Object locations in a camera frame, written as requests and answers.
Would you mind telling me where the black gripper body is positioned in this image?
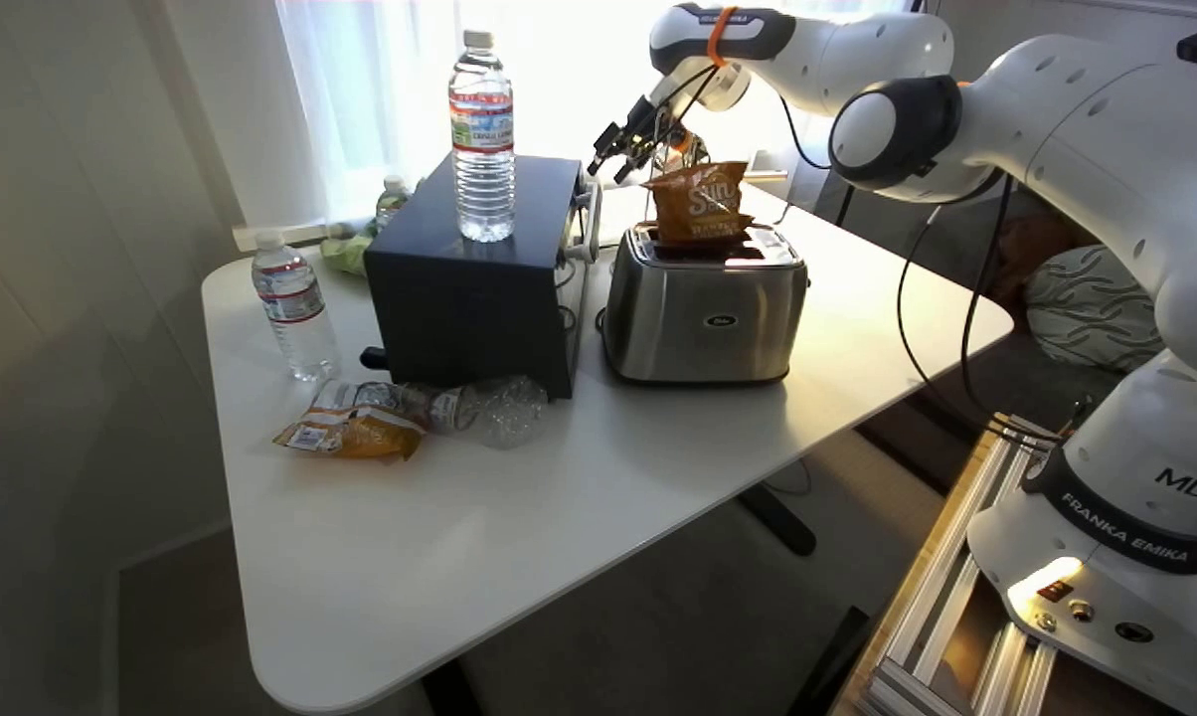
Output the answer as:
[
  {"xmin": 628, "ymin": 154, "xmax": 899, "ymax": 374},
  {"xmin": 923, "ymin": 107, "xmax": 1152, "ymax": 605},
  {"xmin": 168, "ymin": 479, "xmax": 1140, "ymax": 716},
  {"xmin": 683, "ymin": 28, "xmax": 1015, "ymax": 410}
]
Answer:
[{"xmin": 620, "ymin": 89, "xmax": 706, "ymax": 174}]

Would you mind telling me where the large clear water bottle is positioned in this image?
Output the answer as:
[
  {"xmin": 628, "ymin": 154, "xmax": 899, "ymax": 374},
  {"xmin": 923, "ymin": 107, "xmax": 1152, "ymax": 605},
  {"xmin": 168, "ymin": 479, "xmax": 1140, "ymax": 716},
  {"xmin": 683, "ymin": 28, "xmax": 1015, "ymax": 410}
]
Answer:
[{"xmin": 447, "ymin": 28, "xmax": 521, "ymax": 249}]

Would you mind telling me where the silver toaster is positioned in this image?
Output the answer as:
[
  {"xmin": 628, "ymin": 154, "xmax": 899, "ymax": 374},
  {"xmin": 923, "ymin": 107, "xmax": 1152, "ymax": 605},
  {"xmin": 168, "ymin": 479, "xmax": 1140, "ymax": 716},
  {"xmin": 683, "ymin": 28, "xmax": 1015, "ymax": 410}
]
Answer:
[{"xmin": 598, "ymin": 221, "xmax": 816, "ymax": 389}]

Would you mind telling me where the black toaster oven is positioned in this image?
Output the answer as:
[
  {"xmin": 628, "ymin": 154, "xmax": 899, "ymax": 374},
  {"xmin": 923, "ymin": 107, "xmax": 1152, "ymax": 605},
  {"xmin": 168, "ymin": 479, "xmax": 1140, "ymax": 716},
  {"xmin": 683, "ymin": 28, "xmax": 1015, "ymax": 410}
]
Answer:
[{"xmin": 359, "ymin": 150, "xmax": 588, "ymax": 402}]

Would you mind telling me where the white sheer curtain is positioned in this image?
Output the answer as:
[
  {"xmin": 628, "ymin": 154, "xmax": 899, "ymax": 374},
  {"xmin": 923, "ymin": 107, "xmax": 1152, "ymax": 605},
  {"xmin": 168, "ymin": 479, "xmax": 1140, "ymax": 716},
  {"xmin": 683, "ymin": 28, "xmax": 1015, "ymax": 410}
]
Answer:
[{"xmin": 272, "ymin": 0, "xmax": 919, "ymax": 233}]

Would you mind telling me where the clear crumpled plastic wrapper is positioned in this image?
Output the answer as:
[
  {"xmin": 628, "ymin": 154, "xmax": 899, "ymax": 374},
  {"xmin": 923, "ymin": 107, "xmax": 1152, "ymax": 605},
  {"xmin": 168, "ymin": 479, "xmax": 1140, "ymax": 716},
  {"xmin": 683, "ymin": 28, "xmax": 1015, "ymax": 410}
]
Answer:
[{"xmin": 313, "ymin": 372, "xmax": 558, "ymax": 454}]

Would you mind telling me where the green leafy item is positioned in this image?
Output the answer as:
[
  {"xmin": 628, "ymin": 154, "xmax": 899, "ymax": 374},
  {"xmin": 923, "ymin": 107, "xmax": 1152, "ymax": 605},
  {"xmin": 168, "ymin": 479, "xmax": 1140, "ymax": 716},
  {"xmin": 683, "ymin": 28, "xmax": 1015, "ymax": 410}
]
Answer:
[{"xmin": 313, "ymin": 227, "xmax": 376, "ymax": 287}]

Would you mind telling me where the red-labelled water bottle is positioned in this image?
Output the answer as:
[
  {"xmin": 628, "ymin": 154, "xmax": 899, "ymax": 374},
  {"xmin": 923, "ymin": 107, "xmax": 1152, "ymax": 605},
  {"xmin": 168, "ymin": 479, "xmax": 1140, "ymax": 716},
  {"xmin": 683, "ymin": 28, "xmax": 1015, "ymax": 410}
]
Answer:
[{"xmin": 248, "ymin": 234, "xmax": 345, "ymax": 389}]

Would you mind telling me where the yellow snack packet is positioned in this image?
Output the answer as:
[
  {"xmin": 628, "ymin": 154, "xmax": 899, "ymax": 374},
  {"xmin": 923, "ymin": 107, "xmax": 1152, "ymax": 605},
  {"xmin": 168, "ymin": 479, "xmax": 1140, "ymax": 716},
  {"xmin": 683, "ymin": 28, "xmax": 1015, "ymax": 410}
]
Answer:
[{"xmin": 272, "ymin": 402, "xmax": 429, "ymax": 465}]

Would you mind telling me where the grey striped pillow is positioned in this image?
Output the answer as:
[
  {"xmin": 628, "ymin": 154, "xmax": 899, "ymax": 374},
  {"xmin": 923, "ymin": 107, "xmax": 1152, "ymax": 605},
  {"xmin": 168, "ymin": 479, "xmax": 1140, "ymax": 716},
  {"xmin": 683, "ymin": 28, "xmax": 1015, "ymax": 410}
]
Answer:
[{"xmin": 1021, "ymin": 243, "xmax": 1170, "ymax": 378}]

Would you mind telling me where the orange cable strap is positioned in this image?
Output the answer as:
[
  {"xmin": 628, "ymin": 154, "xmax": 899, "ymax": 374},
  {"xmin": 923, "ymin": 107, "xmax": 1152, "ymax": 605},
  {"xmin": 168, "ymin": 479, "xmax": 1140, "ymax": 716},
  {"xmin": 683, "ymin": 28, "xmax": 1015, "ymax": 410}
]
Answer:
[{"xmin": 702, "ymin": 3, "xmax": 745, "ymax": 63}]

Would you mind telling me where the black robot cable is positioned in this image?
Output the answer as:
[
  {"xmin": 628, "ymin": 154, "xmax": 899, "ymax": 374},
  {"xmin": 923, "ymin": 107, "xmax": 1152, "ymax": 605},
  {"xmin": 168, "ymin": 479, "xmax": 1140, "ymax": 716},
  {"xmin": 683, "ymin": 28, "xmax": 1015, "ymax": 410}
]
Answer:
[
  {"xmin": 956, "ymin": 174, "xmax": 1027, "ymax": 434},
  {"xmin": 892, "ymin": 173, "xmax": 950, "ymax": 394}
]

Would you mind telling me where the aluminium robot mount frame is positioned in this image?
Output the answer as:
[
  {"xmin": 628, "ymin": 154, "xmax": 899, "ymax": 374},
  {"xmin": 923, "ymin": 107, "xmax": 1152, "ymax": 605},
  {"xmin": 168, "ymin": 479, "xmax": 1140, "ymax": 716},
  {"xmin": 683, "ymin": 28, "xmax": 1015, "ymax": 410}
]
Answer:
[{"xmin": 832, "ymin": 410, "xmax": 1197, "ymax": 716}]

